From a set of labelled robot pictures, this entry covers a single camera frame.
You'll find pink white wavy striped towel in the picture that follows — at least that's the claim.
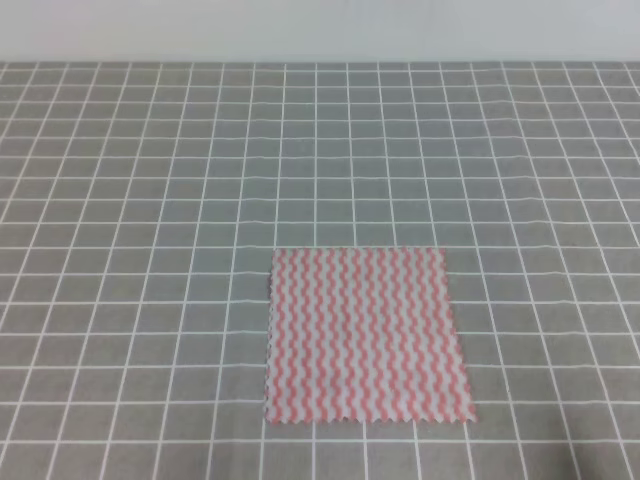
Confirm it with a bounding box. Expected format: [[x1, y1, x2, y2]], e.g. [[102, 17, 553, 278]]
[[264, 247, 477, 424]]

